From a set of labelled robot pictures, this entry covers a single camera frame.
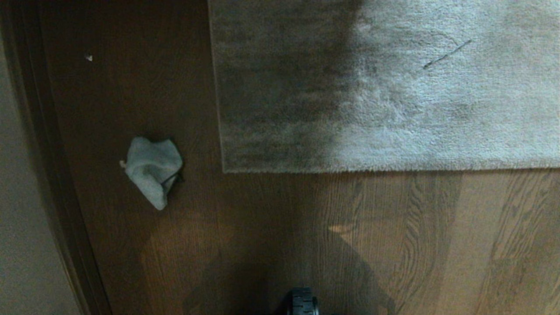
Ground grey shaggy rug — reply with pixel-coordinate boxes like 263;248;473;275
208;0;560;174

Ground grey cleaning cloth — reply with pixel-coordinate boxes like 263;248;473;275
119;136;184;211

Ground thin dark strand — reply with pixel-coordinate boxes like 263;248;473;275
423;40;473;70

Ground dark wooden baseboard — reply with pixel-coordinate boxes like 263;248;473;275
0;0;112;315

